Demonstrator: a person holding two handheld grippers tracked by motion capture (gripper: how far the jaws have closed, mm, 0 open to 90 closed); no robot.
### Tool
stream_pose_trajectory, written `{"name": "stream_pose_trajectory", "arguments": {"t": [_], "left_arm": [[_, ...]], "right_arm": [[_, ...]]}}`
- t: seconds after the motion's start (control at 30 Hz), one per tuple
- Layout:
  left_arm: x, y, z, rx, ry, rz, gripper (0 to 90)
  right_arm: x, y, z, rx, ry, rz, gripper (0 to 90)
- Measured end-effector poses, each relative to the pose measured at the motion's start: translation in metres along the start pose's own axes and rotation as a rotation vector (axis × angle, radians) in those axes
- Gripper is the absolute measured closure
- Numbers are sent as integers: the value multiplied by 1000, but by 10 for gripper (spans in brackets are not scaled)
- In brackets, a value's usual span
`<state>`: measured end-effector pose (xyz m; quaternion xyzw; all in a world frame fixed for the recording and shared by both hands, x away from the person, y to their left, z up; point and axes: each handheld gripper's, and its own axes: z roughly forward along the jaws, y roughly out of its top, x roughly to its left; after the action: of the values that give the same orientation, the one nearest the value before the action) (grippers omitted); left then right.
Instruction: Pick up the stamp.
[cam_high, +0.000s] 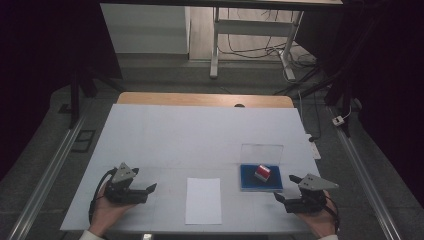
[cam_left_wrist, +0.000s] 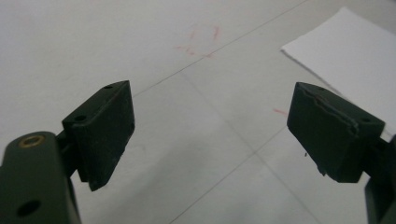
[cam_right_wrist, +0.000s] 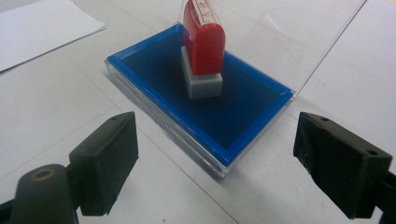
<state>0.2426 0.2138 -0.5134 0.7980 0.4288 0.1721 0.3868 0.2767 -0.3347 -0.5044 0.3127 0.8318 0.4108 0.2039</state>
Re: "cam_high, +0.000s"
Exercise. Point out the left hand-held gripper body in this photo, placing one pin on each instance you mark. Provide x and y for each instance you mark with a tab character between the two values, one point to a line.
125	193

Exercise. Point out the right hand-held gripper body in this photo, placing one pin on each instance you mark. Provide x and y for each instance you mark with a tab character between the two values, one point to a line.
311	200

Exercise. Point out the blue case with clear lid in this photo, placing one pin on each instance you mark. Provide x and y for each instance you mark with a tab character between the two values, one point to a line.
256	185

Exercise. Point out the red and white stamp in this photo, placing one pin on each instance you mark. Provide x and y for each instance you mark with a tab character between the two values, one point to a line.
263	172

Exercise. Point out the white paper sheet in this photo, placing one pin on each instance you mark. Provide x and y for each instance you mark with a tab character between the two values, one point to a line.
203	203

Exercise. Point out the person's right hand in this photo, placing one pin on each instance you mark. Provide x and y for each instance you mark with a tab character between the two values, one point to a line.
321	223

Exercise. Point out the person's left hand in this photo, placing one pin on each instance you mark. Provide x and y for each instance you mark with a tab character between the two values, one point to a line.
105	211

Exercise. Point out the person's right white sleeve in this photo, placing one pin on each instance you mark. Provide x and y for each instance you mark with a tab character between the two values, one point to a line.
328	237

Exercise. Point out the person's white sleeve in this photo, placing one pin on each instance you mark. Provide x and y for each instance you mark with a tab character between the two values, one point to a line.
328	237
90	236

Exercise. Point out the person's left white sleeve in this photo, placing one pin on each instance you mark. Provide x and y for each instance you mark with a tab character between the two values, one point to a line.
90	236

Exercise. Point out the large white table cover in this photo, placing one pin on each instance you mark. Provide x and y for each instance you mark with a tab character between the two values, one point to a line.
186	140

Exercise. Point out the dark round table grommet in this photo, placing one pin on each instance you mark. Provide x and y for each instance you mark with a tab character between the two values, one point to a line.
239	105

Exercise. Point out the black metal stand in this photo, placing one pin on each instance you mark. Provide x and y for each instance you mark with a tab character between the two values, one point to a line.
340	93
74	100

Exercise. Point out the dark curtain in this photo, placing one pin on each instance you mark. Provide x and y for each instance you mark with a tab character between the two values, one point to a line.
390	83
33	66

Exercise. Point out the white cabinet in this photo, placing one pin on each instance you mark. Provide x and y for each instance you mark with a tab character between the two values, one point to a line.
143	30

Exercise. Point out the aluminium rail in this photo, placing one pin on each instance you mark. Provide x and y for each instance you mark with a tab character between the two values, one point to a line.
366	180
46	180

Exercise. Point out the black floor frame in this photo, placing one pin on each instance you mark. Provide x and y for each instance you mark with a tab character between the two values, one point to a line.
83	141

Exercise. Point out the white desk frame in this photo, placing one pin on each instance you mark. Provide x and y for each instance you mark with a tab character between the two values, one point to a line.
253	28

